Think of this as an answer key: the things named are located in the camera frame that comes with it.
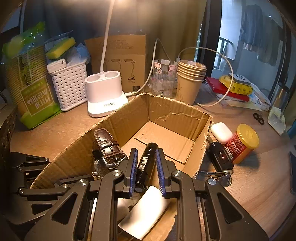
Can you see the folded white tissue pack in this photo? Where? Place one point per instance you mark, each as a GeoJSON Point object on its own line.
{"type": "Point", "coordinates": [276, 120]}

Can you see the black flashlight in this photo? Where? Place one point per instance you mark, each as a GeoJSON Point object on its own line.
{"type": "Point", "coordinates": [145, 168]}

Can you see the yellow-lid red can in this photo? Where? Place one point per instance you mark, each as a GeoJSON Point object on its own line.
{"type": "Point", "coordinates": [244, 141]}

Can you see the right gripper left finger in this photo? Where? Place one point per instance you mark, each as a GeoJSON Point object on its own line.
{"type": "Point", "coordinates": [126, 183]}

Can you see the white woven plastic basket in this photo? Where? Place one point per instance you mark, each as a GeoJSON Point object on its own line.
{"type": "Point", "coordinates": [69, 83]}

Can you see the black remote control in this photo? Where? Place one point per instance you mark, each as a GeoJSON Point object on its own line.
{"type": "Point", "coordinates": [293, 173]}

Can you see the small black scissors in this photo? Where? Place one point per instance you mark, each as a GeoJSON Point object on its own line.
{"type": "Point", "coordinates": [259, 118]}

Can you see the clear patterned glass jar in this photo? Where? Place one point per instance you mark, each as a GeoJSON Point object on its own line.
{"type": "Point", "coordinates": [164, 77]}

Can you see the yellow green sponge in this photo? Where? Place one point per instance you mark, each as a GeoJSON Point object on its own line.
{"type": "Point", "coordinates": [59, 49]}

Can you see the brown cardboard box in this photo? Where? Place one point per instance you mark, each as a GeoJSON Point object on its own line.
{"type": "Point", "coordinates": [179, 129]}

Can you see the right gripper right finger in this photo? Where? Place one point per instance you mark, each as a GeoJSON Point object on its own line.
{"type": "Point", "coordinates": [164, 169]}

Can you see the white earbuds case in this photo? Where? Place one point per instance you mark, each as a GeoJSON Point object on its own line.
{"type": "Point", "coordinates": [221, 133]}

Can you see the brown leather wristwatch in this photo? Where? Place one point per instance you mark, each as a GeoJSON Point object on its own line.
{"type": "Point", "coordinates": [107, 154]}

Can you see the stack of brown paper cups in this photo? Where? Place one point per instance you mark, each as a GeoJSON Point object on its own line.
{"type": "Point", "coordinates": [190, 75]}

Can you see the brown lamp packaging box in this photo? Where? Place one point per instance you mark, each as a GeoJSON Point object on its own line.
{"type": "Point", "coordinates": [127, 55]}

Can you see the yellow packet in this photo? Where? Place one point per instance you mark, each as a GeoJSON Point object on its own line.
{"type": "Point", "coordinates": [236, 87]}

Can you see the black car key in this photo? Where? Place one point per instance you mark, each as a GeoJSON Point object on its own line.
{"type": "Point", "coordinates": [222, 164]}

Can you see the white desk lamp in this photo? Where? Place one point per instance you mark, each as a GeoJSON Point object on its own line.
{"type": "Point", "coordinates": [104, 90]}

